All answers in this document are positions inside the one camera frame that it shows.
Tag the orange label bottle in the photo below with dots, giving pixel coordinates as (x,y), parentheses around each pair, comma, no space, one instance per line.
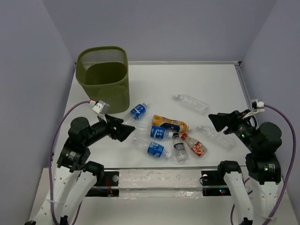
(173,125)

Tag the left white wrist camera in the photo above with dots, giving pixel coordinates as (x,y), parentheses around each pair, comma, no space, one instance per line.
(99,107)

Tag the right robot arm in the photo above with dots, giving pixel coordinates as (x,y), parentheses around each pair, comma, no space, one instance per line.
(263,167)

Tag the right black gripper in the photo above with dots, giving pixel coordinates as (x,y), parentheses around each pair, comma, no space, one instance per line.
(230,119)

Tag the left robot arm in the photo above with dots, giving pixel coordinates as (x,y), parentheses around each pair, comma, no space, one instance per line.
(75,175)

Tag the blue label bottle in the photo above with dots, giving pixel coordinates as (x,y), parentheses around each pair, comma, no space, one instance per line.
(155,132)
(136,114)
(151,148)

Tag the red label bottle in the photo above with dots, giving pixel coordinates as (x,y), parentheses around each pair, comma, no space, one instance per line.
(196,146)

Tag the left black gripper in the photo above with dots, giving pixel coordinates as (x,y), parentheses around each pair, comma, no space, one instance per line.
(123,131)

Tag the green mesh waste bin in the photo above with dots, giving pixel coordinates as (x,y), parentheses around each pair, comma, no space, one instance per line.
(102,72)

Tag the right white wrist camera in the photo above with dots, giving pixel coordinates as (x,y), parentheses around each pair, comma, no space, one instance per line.
(257,107)

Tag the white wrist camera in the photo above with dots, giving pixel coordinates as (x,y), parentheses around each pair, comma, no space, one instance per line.
(99,107)
(257,107)

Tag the black cap clear bottle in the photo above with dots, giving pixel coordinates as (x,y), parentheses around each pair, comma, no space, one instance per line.
(179,148)

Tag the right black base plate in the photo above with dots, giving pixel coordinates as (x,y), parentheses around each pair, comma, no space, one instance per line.
(213,184)

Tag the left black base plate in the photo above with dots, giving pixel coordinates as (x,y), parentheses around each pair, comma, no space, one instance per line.
(107,187)

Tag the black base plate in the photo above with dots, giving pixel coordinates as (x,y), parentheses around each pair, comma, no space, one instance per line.
(107,187)
(213,184)

